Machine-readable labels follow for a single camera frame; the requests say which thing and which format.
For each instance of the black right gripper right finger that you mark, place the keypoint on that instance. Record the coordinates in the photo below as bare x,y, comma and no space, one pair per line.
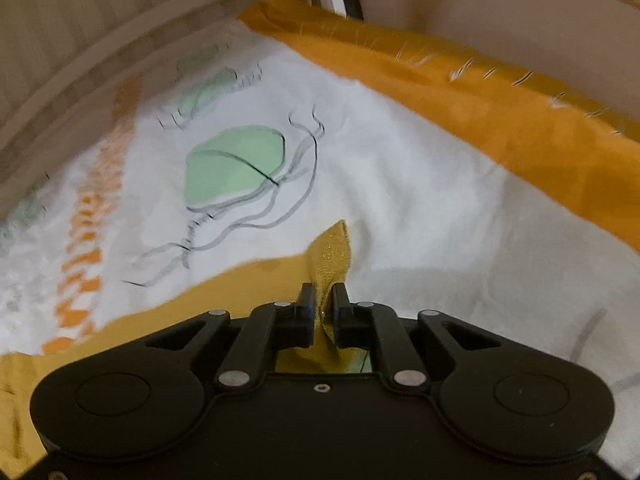
423,351

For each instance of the white leaf-print duvet cover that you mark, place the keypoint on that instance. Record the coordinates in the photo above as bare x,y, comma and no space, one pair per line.
242,150

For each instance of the mustard yellow knit sweater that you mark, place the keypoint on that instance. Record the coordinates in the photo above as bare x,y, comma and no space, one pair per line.
324,263

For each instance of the orange bed sheet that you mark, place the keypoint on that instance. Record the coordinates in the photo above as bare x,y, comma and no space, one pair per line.
577,151

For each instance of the light wooden bed frame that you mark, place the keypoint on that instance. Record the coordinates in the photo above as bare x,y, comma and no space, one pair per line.
58,55

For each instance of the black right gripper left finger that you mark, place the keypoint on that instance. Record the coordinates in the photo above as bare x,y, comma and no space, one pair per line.
237,352

